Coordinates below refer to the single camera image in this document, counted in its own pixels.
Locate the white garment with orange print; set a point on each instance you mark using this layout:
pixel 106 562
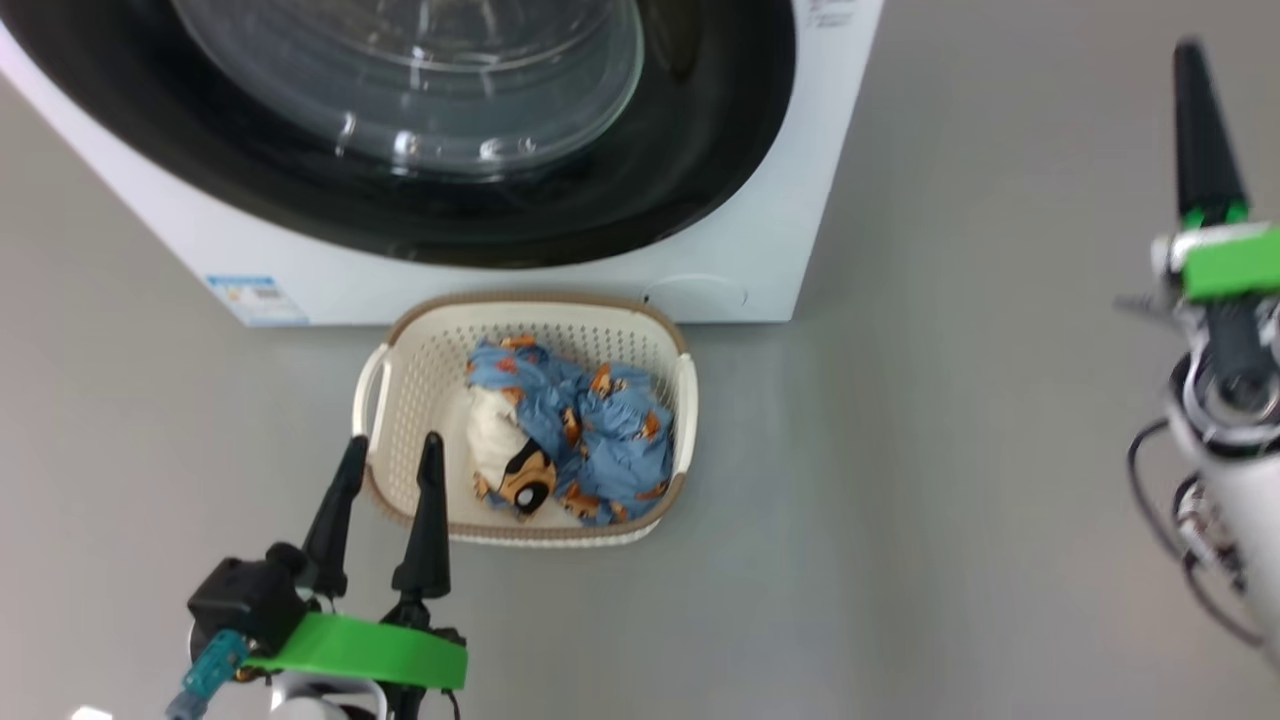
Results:
pixel 492 430

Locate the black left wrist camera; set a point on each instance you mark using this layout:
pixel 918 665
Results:
pixel 240 600

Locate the cream perforated laundry basket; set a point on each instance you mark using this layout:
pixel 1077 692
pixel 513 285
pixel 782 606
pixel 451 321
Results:
pixel 420 400

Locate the black-rimmed glass washer door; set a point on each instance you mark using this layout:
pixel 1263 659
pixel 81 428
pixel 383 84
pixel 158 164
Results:
pixel 700 150

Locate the white front-load washing machine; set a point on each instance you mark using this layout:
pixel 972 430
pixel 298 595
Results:
pixel 780 250

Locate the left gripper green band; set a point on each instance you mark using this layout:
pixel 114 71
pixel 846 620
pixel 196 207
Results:
pixel 380 655

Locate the blue energy label sticker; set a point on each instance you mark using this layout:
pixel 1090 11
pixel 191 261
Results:
pixel 258 300

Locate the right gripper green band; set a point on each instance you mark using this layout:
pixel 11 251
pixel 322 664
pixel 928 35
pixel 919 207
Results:
pixel 1230 265

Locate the printed warning text label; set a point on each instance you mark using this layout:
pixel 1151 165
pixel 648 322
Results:
pixel 830 12

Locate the round drain filter cover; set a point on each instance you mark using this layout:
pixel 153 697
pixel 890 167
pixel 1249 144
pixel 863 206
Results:
pixel 697 294

